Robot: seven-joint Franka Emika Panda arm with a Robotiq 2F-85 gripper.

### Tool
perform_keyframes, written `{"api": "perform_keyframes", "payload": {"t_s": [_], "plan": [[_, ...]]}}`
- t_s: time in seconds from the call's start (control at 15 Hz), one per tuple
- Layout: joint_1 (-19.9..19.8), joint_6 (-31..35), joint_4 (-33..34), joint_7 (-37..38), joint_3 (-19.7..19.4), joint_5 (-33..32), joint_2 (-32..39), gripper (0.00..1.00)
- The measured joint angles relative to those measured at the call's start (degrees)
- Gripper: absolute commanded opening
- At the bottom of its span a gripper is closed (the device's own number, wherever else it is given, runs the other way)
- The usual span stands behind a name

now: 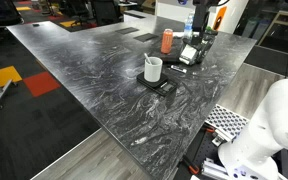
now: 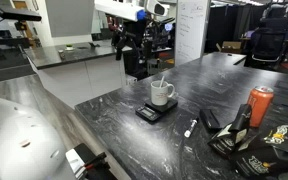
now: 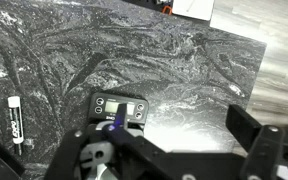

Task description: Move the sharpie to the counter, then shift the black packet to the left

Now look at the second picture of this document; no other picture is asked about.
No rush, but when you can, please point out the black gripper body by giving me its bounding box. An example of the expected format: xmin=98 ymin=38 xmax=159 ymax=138
xmin=111 ymin=23 xmax=134 ymax=62

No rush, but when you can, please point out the black and white sharpie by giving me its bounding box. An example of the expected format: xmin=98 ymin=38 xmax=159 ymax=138
xmin=159 ymin=75 xmax=167 ymax=89

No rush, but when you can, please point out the small black packet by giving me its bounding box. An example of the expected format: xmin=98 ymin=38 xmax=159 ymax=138
xmin=207 ymin=103 xmax=254 ymax=160

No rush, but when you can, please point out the white rounded robot base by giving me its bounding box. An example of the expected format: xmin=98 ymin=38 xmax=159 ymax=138
xmin=0 ymin=93 xmax=67 ymax=180

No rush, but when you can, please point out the red background robot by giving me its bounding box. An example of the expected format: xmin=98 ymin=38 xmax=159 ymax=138
xmin=106 ymin=11 xmax=124 ymax=38

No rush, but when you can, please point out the white cabinet island dark top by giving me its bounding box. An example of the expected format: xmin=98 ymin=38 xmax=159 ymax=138
xmin=23 ymin=39 xmax=134 ymax=110

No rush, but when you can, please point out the small jar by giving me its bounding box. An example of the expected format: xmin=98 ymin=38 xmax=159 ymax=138
xmin=57 ymin=49 xmax=67 ymax=61

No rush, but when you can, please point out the white ceramic mug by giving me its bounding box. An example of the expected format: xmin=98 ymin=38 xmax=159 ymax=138
xmin=150 ymin=79 xmax=176 ymax=107

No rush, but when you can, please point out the black digital scale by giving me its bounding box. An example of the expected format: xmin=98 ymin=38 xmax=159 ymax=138
xmin=135 ymin=97 xmax=179 ymax=123

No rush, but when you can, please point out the brown cardboard box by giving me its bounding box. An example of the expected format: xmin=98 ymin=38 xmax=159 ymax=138
xmin=215 ymin=40 xmax=244 ymax=55

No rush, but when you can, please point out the white Expo marker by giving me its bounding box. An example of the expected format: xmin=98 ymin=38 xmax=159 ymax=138
xmin=183 ymin=117 xmax=200 ymax=139

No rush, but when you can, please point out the black flat wallet case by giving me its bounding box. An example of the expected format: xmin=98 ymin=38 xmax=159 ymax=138
xmin=199 ymin=108 xmax=223 ymax=131

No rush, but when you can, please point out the black desk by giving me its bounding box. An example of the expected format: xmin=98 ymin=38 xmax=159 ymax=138
xmin=0 ymin=29 xmax=36 ymax=85

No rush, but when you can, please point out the black and white control box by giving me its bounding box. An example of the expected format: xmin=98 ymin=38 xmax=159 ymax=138
xmin=65 ymin=143 xmax=119 ymax=180

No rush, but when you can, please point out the orange drink can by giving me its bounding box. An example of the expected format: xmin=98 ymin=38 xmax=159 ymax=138
xmin=246 ymin=85 xmax=275 ymax=129

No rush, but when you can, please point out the large black coffee bag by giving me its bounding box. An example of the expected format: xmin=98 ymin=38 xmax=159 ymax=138
xmin=250 ymin=123 xmax=288 ymax=158
xmin=229 ymin=145 xmax=288 ymax=180

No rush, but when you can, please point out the black camera on stand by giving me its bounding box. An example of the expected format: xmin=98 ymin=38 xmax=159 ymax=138
xmin=0 ymin=5 xmax=43 ymax=32

